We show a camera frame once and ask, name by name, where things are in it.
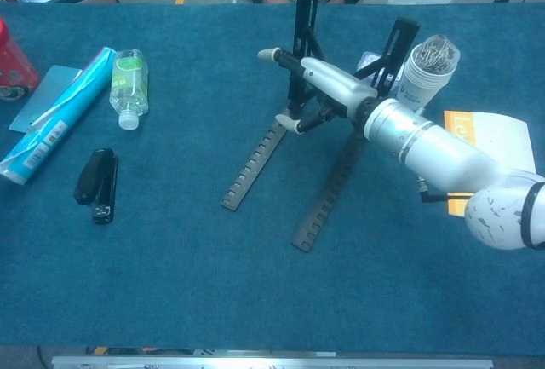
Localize red snack canister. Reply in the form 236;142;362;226
0;18;42;101

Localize black stapler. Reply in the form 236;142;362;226
73;147;120;226

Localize white cup of paper clips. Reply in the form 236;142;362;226
396;34;462;111

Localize black folding laptop stand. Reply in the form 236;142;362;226
220;0;422;253

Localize clear water bottle green label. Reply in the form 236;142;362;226
108;48;150;131

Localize clear purple plastic box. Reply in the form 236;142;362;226
356;51;405;84

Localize blue cling film tube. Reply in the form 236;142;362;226
0;46;118;186

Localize light blue smartphone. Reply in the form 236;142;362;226
8;65;83;134

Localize aluminium frame rail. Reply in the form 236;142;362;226
50;355;495;369

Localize blue carpet table cover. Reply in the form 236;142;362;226
0;1;545;351

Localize yellow white Lexicon book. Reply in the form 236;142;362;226
442;109;536;217

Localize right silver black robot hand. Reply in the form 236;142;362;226
257;47;380;135

